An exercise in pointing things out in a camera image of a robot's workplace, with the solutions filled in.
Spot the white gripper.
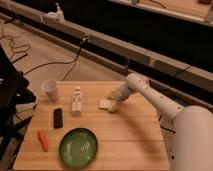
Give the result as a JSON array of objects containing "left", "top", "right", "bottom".
[{"left": 107, "top": 90, "right": 126, "bottom": 113}]

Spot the white sponge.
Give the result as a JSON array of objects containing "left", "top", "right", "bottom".
[{"left": 99, "top": 99, "right": 111, "bottom": 110}]

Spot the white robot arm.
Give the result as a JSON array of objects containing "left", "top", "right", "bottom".
[{"left": 108, "top": 73, "right": 213, "bottom": 171}]

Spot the white ceramic cup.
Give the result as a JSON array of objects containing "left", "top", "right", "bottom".
[{"left": 41, "top": 79, "right": 59, "bottom": 101}]

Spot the white glue bottle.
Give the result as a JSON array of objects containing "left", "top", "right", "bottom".
[{"left": 72, "top": 86, "right": 82, "bottom": 116}]

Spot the orange carrot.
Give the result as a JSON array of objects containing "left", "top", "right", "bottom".
[{"left": 38, "top": 130, "right": 49, "bottom": 152}]

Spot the black stand at left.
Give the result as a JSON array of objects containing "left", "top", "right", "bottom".
[{"left": 0, "top": 45, "right": 36, "bottom": 161}]

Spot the black floor cable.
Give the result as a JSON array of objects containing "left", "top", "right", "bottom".
[{"left": 23, "top": 36, "right": 90, "bottom": 82}]

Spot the white object on rail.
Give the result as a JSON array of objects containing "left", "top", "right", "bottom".
[{"left": 45, "top": 3, "right": 65, "bottom": 22}]

